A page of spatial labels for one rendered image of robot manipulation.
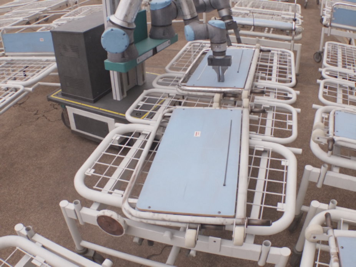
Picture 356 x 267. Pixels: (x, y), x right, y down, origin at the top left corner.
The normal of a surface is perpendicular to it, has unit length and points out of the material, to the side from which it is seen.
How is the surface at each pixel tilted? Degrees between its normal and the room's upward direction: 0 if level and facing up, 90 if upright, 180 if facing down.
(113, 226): 90
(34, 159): 0
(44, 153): 0
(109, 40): 94
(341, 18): 90
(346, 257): 5
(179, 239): 90
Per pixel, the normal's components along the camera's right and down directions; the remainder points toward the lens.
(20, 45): -0.28, 0.53
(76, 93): -0.47, 0.49
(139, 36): 0.88, 0.23
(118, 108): -0.04, -0.84
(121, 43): 0.00, 0.61
